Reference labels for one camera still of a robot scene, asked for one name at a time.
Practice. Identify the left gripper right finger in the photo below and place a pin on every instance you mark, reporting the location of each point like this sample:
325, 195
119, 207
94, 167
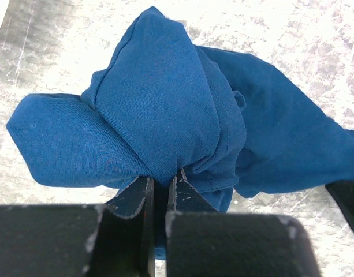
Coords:
185, 200

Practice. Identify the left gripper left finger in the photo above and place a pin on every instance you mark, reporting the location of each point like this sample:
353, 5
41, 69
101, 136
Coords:
124, 244

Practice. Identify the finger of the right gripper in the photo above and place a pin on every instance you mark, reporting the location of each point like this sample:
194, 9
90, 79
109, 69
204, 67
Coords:
343, 194

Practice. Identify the blue t shirt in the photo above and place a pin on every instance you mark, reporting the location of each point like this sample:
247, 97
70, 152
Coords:
231, 121

